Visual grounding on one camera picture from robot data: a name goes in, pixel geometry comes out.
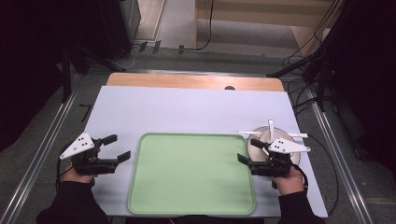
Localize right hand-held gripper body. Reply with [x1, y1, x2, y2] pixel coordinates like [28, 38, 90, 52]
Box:
[248, 137, 312, 178]

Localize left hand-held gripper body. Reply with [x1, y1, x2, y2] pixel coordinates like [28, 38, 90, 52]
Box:
[59, 133, 120, 175]

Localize white plate with dark rim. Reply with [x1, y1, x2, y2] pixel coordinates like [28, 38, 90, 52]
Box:
[247, 125, 302, 166]

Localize white ceramic spoon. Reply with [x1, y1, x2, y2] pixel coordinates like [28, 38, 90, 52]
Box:
[267, 119, 276, 143]

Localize green plastic tray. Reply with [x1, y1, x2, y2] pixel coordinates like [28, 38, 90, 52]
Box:
[126, 133, 257, 217]

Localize person's left hand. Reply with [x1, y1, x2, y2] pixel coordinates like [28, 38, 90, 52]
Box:
[61, 148, 102, 185]

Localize person's right hand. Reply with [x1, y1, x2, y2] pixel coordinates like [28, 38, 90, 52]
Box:
[273, 167, 306, 196]

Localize pale lilac table cover board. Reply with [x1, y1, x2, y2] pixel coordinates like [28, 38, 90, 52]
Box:
[83, 86, 329, 218]

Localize person's dark clothing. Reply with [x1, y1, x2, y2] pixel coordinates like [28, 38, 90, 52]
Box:
[124, 214, 265, 224]

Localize black slanted stand leg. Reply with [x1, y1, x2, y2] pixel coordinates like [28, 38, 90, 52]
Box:
[266, 46, 328, 78]

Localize wooden table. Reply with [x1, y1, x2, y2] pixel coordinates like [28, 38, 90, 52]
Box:
[106, 72, 285, 92]

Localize black cabinet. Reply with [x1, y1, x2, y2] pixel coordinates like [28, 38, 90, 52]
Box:
[98, 0, 142, 62]

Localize light wooden shelf unit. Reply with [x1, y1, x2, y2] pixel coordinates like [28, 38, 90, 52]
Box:
[194, 0, 335, 58]

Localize left hand-held gripper cable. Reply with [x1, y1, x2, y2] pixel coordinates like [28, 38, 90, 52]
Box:
[55, 141, 76, 191]

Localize metal floor rail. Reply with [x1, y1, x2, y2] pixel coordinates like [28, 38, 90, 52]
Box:
[306, 87, 375, 224]
[0, 88, 80, 224]

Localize black stand post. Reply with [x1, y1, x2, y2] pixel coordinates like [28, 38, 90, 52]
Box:
[61, 46, 73, 105]
[317, 59, 330, 112]

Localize white floor cable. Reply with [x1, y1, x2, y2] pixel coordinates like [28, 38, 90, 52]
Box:
[110, 45, 138, 71]

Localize black hanging cable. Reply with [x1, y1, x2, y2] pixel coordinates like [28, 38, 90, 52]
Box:
[183, 0, 216, 52]

